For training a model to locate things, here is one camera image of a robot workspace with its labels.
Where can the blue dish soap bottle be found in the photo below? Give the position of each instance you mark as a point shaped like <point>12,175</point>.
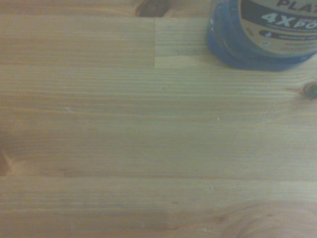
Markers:
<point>230,37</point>

